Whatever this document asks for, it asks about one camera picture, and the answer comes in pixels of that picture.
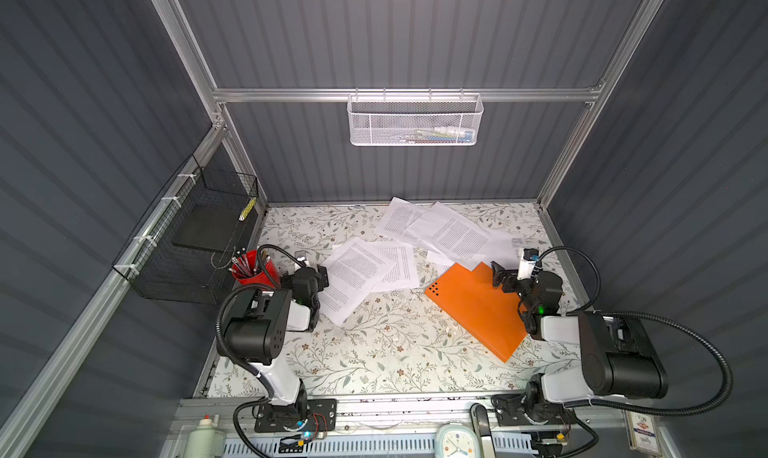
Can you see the card box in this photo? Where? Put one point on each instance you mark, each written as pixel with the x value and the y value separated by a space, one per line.
pixel 642 434

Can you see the black wire mesh basket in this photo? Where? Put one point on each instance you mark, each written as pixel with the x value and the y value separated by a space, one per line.
pixel 183 252

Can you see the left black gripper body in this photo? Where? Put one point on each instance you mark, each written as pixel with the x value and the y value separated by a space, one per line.
pixel 312 276

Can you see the printed paper sheet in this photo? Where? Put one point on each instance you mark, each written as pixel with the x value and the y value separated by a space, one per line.
pixel 354 270
pixel 463 241
pixel 404 275
pixel 398 217

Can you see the white plastic bottle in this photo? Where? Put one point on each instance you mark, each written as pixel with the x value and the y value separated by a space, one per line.
pixel 207 440

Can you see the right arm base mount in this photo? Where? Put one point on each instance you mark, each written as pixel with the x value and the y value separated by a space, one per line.
pixel 517 409

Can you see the yellow marker in black basket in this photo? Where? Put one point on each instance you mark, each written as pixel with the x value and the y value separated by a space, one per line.
pixel 247 209

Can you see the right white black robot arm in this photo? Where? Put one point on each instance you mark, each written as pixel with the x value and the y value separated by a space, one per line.
pixel 617 358

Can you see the white wire mesh basket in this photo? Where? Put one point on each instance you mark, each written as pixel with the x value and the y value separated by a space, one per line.
pixel 414 120

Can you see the small white clock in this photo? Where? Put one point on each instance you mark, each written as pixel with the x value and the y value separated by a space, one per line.
pixel 456 441

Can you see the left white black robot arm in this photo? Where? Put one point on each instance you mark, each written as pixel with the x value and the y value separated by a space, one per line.
pixel 253 322

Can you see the black handle tool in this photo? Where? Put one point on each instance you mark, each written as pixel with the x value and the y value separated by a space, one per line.
pixel 481 426

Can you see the red pencil cup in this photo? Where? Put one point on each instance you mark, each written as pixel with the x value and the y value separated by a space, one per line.
pixel 252 267

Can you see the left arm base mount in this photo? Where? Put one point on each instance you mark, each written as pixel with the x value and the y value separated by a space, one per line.
pixel 314 414

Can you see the orange black file folder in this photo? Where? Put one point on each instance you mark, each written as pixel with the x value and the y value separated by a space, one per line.
pixel 487 313

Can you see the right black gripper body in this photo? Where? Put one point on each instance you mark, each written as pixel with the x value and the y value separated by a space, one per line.
pixel 510 280

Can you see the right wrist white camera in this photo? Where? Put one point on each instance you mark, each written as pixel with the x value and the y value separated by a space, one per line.
pixel 529 264

